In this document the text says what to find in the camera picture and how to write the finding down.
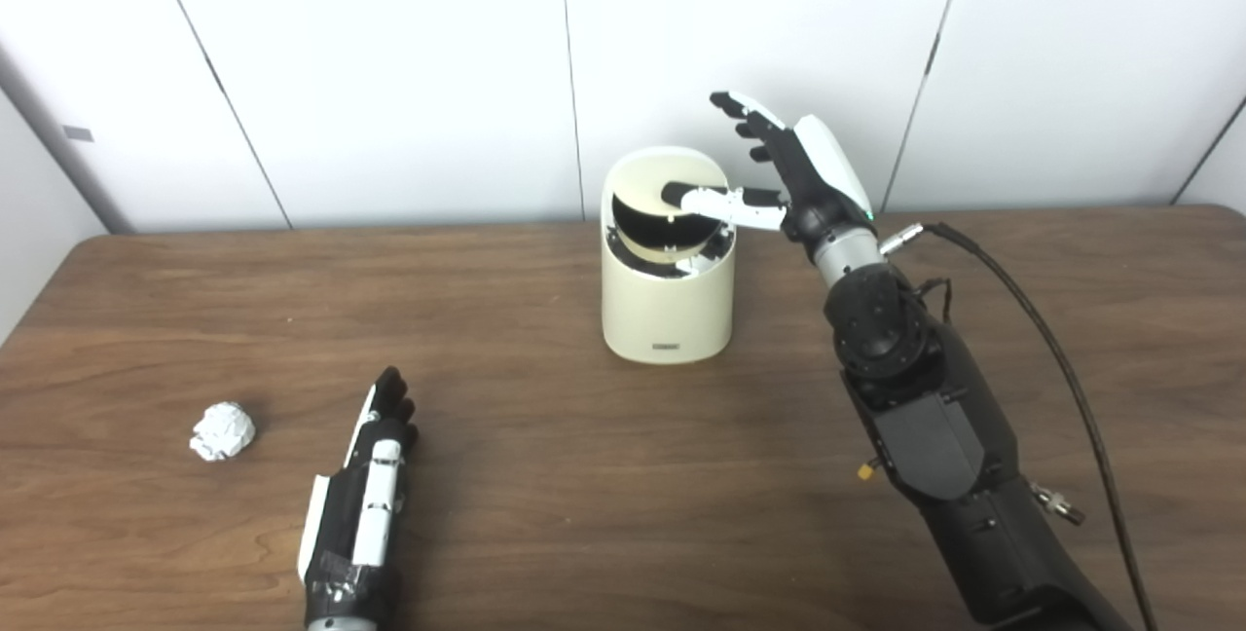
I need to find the cream-colored desktop trash bin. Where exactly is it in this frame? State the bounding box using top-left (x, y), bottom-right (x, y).
top-left (601, 146), bottom-right (738, 365)

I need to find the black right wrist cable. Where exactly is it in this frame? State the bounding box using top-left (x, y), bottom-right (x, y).
top-left (879, 222), bottom-right (1159, 631)

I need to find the cream round bin lid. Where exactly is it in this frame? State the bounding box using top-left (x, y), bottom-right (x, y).
top-left (611, 154), bottom-right (726, 265)

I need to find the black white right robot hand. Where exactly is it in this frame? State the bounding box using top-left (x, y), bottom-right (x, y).
top-left (661, 91), bottom-right (875, 242)

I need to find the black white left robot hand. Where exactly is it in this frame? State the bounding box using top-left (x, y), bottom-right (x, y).
top-left (297, 366), bottom-right (420, 624)

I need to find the white paper ball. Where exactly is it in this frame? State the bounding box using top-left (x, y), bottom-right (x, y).
top-left (190, 401), bottom-right (257, 463)

